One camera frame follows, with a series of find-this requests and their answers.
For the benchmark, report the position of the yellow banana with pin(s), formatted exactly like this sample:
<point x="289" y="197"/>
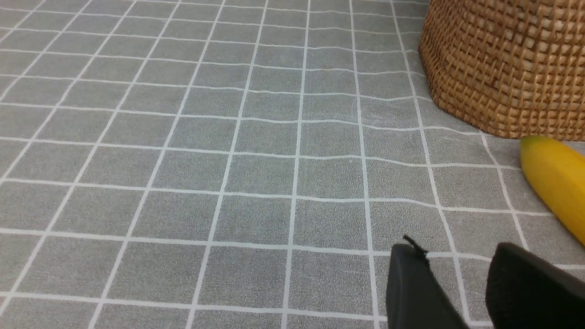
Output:
<point x="556" y="172"/>

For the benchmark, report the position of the grey grid-pattern tablecloth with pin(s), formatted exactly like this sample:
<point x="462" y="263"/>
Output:
<point x="240" y="164"/>

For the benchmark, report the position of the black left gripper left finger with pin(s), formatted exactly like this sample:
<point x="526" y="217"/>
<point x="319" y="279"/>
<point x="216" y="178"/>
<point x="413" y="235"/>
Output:
<point x="414" y="297"/>

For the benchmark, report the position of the woven rattan basket green lining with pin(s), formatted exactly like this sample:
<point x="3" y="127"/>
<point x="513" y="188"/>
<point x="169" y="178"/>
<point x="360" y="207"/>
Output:
<point x="511" y="68"/>

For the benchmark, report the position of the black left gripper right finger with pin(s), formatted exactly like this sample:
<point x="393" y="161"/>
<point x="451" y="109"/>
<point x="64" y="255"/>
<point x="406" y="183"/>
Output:
<point x="523" y="291"/>

